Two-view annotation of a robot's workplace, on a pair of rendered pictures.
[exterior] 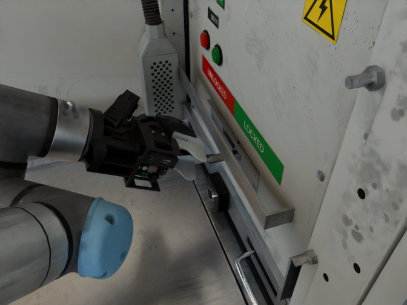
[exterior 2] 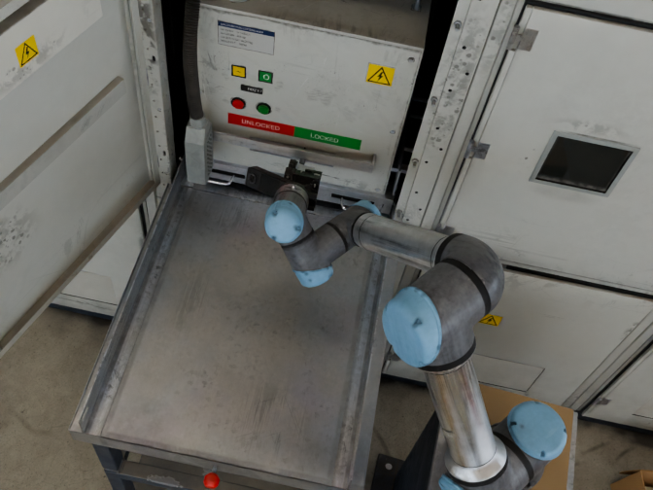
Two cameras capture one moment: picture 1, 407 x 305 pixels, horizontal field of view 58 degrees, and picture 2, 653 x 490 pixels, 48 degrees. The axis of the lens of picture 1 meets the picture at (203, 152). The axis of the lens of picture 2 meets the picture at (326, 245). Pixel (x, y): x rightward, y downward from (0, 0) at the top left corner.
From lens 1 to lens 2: 138 cm
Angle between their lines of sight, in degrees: 46
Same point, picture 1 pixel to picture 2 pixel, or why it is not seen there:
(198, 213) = not seen: hidden behind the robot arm
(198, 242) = not seen: hidden behind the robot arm
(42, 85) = (67, 240)
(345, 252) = (434, 148)
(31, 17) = (60, 185)
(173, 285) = not seen: hidden behind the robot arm
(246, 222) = (328, 187)
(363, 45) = (406, 85)
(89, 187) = (208, 262)
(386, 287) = (454, 147)
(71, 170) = (179, 269)
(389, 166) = (446, 117)
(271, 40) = (337, 91)
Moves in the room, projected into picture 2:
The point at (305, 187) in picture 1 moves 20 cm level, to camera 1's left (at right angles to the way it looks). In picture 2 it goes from (382, 141) to (342, 197)
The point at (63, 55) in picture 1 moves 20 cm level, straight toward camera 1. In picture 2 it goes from (82, 196) to (170, 210)
